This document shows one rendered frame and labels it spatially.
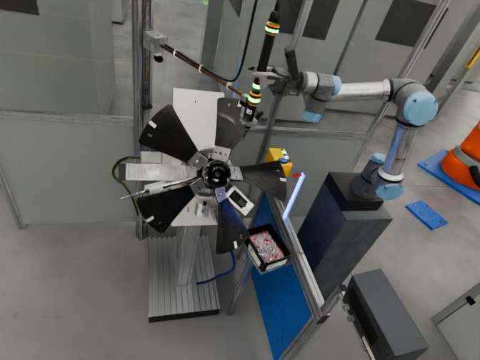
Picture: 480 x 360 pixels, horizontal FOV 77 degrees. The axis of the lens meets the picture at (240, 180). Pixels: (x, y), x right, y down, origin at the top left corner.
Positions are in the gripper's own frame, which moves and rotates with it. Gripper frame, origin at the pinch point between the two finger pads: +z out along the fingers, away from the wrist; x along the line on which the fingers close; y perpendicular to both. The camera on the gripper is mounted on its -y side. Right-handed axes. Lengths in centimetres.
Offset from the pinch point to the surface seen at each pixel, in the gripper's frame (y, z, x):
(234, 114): 27.1, -1.8, 15.9
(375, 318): 44, -32, -72
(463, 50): 63, -557, 404
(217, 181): 46.5, 6.6, -7.4
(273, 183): 50, -21, -5
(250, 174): 47.8, -10.1, -1.1
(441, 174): 163, -346, 140
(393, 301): 41, -40, -69
